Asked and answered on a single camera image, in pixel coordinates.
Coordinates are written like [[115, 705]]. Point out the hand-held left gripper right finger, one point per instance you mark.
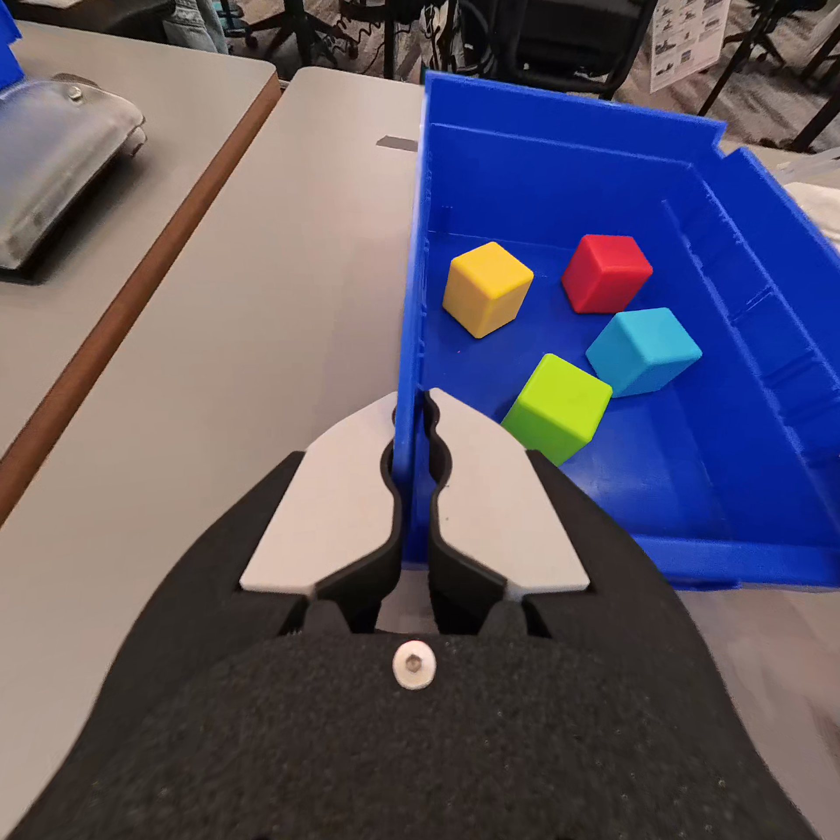
[[505, 518]]

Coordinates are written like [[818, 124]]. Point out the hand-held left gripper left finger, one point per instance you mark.
[[328, 518]]

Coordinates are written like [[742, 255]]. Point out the green cube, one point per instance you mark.
[[558, 407]]

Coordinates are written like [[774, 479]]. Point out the blue plastic bin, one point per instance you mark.
[[656, 492], [6, 59]]

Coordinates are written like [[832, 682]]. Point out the cyan cube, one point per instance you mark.
[[643, 351]]

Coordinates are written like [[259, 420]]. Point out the yellow cube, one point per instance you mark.
[[485, 289]]

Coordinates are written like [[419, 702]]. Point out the red cube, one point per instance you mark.
[[604, 272]]

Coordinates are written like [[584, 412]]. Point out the grey desk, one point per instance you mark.
[[262, 328]]

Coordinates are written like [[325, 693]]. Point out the grey tape strip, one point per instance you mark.
[[397, 143]]

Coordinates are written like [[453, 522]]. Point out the grey table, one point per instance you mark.
[[190, 118]]

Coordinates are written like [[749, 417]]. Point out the black office chair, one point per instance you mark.
[[564, 39]]

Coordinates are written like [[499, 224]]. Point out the blue denim jacket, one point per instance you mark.
[[197, 26]]

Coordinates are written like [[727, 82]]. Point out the printed poster board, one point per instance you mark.
[[689, 39]]

